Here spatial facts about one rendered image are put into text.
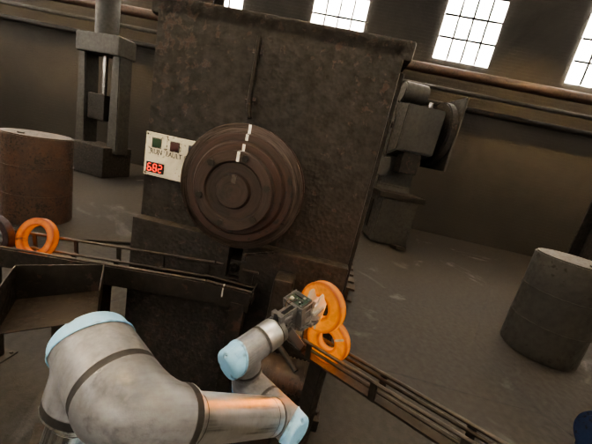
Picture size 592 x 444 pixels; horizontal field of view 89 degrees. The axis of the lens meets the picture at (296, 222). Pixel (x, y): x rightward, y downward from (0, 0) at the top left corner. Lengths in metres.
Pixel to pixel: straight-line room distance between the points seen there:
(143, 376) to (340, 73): 1.13
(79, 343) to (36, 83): 10.00
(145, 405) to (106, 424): 0.04
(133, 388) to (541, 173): 8.31
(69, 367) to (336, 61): 1.17
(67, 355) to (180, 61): 1.15
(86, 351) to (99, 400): 0.08
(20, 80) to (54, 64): 1.05
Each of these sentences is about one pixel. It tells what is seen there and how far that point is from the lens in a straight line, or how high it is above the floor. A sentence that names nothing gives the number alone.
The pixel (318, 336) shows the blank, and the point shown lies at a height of 0.70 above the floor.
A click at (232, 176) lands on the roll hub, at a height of 1.17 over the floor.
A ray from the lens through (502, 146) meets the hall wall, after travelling 8.02.
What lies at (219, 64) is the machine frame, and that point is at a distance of 1.38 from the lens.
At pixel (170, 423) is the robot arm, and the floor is 0.95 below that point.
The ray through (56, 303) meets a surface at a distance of 1.42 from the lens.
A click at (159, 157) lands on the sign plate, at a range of 1.44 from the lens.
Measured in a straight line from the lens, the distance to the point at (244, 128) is 1.15.
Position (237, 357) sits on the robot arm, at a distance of 0.75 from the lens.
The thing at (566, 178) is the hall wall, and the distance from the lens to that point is 8.72.
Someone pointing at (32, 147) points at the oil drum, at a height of 0.78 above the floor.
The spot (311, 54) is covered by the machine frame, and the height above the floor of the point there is 1.65.
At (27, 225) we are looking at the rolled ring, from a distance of 1.82.
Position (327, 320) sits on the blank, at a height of 0.84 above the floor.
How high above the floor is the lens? 1.32
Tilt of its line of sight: 14 degrees down
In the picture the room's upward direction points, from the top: 12 degrees clockwise
